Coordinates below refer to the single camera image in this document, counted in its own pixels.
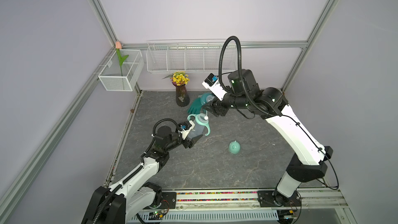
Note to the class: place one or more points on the dark purple glass vase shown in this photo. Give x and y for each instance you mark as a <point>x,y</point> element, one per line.
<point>182,97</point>

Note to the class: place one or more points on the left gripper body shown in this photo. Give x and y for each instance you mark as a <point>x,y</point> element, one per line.
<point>185,142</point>

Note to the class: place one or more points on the white wire wall shelf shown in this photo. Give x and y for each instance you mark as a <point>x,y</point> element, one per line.
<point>187,55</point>

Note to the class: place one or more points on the green rubber glove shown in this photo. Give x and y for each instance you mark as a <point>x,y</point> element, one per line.
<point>195,107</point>

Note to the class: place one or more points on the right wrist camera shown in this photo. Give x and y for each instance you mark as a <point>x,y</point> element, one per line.
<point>212,83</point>

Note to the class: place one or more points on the clear plastic baby bottle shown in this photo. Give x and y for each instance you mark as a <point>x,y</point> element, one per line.
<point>201,125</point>

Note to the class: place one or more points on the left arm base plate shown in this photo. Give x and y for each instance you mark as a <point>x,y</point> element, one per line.
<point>167,200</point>

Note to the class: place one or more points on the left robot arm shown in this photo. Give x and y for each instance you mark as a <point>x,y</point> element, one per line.
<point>121,201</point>

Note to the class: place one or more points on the colourful bead strip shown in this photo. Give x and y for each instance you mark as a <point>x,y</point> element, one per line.
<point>213,196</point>

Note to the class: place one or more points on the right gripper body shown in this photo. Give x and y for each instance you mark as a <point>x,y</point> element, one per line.
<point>229,102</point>

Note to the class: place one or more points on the white mesh wall basket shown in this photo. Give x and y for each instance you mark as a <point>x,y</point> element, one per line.
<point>110,75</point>

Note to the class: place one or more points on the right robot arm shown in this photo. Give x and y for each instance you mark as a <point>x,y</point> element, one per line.
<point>310,160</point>

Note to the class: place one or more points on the mint green bottle cap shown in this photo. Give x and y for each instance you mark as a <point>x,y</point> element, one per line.
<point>234,147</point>

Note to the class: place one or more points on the pink artificial tulip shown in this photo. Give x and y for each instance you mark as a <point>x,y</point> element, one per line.
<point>121,58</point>

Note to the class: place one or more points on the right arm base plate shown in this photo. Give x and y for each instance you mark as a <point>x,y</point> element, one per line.
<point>272,198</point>

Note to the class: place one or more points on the yellow flower bouquet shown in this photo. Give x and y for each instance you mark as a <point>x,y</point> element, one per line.
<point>178,78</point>

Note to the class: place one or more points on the white vented cable duct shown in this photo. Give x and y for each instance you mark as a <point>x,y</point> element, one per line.
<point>176,217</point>

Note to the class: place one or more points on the teal bottle collar with nipple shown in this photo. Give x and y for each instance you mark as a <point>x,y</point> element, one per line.
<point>206,97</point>

